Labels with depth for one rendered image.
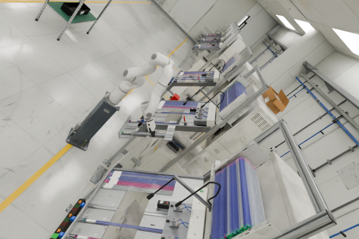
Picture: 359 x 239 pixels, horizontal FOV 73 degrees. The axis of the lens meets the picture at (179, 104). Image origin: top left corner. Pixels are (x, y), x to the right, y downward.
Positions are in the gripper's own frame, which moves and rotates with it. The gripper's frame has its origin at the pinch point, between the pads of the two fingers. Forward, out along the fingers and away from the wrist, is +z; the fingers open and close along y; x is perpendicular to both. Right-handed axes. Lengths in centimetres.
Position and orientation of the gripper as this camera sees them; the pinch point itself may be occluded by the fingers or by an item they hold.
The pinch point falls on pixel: (153, 134)
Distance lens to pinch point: 221.7
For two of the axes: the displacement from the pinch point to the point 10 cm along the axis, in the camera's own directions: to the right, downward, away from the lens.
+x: -9.8, 1.1, 1.9
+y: 1.2, -4.3, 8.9
